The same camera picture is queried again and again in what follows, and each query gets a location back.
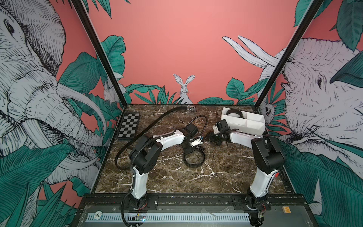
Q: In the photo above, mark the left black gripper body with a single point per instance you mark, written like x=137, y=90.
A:
x=188, y=148

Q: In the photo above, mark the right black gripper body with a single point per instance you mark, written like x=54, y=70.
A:
x=217, y=138

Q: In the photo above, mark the long black belt s-curved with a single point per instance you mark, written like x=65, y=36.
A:
x=235, y=111

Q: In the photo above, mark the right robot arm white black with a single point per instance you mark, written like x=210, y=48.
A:
x=266, y=149

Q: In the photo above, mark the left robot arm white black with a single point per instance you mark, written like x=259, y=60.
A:
x=144, y=156

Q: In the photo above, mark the white foam storage box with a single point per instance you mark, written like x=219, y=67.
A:
x=252, y=123

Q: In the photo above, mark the black white checkerboard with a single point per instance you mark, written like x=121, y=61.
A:
x=129, y=126

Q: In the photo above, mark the orange label sticker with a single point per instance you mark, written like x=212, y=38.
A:
x=286, y=209

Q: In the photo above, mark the white round knob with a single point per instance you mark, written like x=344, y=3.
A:
x=98, y=215

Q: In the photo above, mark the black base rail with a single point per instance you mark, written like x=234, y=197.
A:
x=155, y=201

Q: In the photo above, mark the white slotted cable duct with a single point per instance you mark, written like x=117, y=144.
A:
x=170, y=217

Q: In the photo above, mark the left black frame post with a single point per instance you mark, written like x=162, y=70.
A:
x=89, y=28

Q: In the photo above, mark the black frame post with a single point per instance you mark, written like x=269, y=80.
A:
x=304, y=24
x=89, y=28

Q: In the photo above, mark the right black frame post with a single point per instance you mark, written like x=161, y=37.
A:
x=304, y=24

